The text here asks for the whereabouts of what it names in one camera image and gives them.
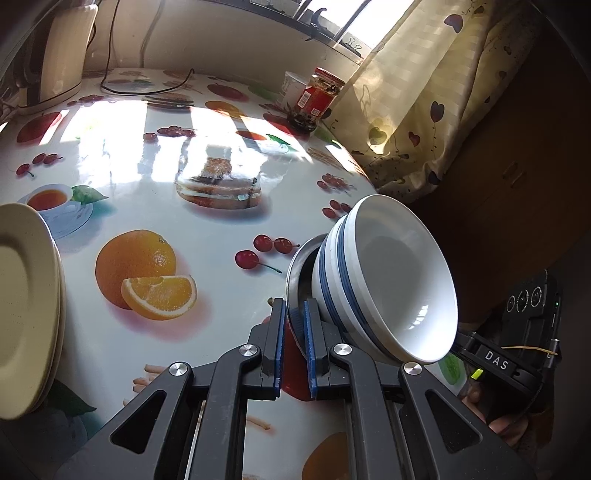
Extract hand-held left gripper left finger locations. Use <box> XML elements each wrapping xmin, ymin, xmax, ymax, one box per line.
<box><xmin>54</xmin><ymin>299</ymin><xmax>288</xmax><ymax>480</ymax></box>

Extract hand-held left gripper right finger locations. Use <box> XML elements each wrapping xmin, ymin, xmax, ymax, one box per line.
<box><xmin>302</xmin><ymin>298</ymin><xmax>539</xmax><ymax>480</ymax></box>

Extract stainless steel bowl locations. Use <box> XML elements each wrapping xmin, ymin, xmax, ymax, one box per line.
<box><xmin>285</xmin><ymin>234</ymin><xmax>333</xmax><ymax>365</ymax></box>

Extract white bowl blue stripes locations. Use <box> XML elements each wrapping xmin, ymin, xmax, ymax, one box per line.
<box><xmin>344</xmin><ymin>194</ymin><xmax>459</xmax><ymax>363</ymax></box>
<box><xmin>311</xmin><ymin>217</ymin><xmax>402</xmax><ymax>363</ymax></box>

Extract person's right hand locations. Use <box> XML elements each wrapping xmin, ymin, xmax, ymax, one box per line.
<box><xmin>464</xmin><ymin>383</ymin><xmax>532</xmax><ymax>448</ymax></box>

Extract fruit printed tablecloth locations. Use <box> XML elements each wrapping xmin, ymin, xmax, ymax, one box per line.
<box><xmin>0</xmin><ymin>67</ymin><xmax>467</xmax><ymax>480</ymax></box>

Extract glass jar red label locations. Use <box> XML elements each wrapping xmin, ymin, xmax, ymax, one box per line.
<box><xmin>286</xmin><ymin>67</ymin><xmax>346</xmax><ymax>136</ymax></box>

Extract clear plastic container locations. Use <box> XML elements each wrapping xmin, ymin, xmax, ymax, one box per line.
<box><xmin>277</xmin><ymin>71</ymin><xmax>311</xmax><ymax>109</ymax></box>

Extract cream heart print curtain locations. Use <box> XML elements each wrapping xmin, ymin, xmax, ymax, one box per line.
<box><xmin>321</xmin><ymin>0</ymin><xmax>543</xmax><ymax>204</ymax></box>

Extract black hook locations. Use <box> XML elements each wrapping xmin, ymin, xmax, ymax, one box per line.
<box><xmin>305</xmin><ymin>7</ymin><xmax>329</xmax><ymax>42</ymax></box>

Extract cream electric kettle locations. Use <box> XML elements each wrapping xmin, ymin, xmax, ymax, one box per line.
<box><xmin>16</xmin><ymin>4</ymin><xmax>100</xmax><ymax>116</ymax></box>

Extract window frame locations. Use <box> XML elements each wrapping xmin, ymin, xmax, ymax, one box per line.
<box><xmin>249</xmin><ymin>0</ymin><xmax>416</xmax><ymax>61</ymax></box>

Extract black power cable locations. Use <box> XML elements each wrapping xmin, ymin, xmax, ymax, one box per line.
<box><xmin>99</xmin><ymin>0</ymin><xmax>197</xmax><ymax>95</ymax></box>

